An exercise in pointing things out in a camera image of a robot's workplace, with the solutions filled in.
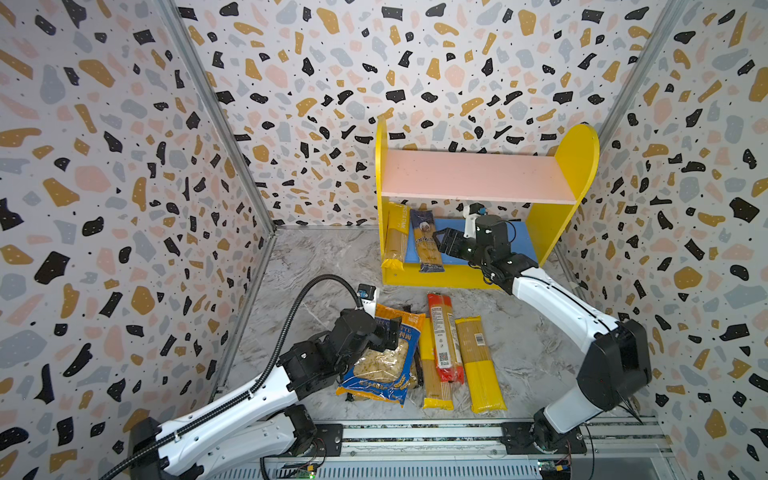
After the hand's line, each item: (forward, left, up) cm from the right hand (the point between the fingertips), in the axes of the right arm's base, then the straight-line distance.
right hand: (436, 230), depth 81 cm
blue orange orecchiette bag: (-32, +16, -21) cm, 41 cm away
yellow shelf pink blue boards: (+3, +6, -15) cm, 16 cm away
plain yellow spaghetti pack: (-34, -13, -26) cm, 45 cm away
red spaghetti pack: (-20, -4, -25) cm, 32 cm away
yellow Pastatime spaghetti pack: (+10, +11, -12) cm, 19 cm away
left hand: (-22, +12, -5) cm, 26 cm away
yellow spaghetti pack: (-35, 0, -26) cm, 44 cm away
